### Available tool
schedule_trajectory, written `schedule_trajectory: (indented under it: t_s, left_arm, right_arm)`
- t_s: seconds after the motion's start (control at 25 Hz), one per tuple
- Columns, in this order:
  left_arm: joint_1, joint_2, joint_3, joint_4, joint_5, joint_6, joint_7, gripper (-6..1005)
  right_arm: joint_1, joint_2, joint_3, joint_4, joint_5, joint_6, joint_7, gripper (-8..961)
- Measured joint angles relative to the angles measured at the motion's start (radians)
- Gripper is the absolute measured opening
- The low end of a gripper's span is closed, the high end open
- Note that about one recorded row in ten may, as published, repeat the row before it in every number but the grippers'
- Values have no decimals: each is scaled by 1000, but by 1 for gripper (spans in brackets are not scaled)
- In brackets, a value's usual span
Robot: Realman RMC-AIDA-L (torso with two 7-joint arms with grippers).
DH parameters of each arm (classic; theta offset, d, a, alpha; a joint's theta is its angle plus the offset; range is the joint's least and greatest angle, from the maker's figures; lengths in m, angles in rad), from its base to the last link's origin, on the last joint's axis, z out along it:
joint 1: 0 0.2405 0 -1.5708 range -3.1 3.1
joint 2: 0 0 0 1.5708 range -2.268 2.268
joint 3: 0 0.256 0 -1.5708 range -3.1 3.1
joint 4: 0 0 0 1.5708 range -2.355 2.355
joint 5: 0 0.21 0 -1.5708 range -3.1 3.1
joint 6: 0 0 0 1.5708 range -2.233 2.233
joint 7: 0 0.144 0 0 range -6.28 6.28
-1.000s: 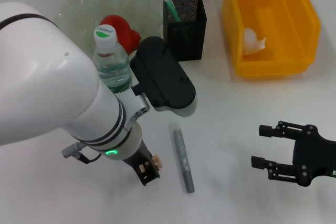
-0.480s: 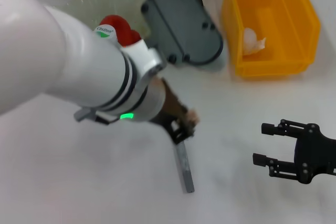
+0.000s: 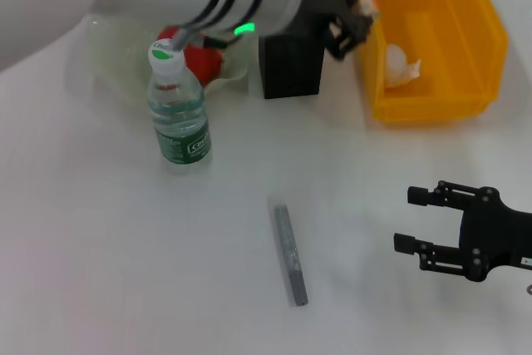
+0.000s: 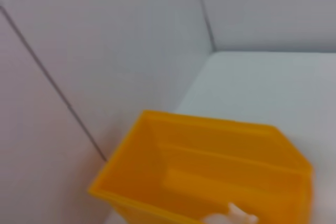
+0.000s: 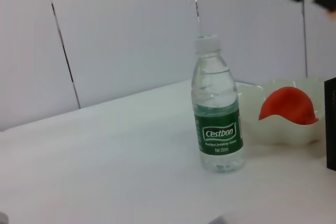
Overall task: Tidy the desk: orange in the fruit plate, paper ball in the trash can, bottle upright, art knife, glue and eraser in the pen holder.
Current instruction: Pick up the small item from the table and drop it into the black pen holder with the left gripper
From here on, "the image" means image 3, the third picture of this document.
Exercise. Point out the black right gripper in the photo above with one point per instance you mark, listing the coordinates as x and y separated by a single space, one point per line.
494 234

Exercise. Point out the tan eraser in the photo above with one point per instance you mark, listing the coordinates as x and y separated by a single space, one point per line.
369 5

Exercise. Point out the white paper ball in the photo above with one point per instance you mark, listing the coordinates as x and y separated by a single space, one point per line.
399 66

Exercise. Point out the red-orange fruit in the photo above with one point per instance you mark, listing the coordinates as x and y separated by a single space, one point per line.
203 62

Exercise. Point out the clear bottle with green label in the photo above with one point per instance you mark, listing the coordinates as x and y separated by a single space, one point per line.
178 122

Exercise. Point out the black mesh pen holder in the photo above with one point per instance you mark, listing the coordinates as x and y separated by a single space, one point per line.
291 68

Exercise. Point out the grey pen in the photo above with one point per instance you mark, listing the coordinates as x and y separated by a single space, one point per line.
287 243

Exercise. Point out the green glass fruit plate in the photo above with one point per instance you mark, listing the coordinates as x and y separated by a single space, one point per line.
116 76

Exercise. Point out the yellow plastic bin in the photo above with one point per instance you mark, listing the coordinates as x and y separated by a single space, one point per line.
428 10

